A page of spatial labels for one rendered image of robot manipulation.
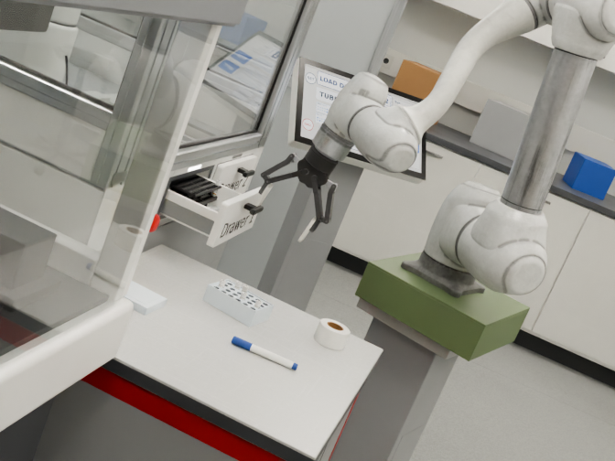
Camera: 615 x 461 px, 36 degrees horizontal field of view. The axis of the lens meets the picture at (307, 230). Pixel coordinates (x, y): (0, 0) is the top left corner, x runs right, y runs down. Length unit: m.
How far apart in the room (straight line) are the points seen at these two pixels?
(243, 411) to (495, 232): 0.86
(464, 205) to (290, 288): 1.11
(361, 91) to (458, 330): 0.63
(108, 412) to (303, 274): 1.73
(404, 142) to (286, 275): 1.38
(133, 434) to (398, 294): 0.92
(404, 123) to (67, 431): 0.94
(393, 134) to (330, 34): 1.88
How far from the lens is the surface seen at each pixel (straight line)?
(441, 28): 5.80
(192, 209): 2.18
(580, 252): 5.21
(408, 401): 2.49
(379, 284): 2.39
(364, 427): 2.57
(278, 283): 3.31
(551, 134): 2.21
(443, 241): 2.41
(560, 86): 2.20
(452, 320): 2.32
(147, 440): 1.69
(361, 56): 3.85
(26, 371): 1.25
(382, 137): 2.02
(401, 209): 5.18
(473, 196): 2.39
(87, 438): 1.74
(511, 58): 5.79
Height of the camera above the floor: 1.48
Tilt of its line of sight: 15 degrees down
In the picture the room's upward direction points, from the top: 22 degrees clockwise
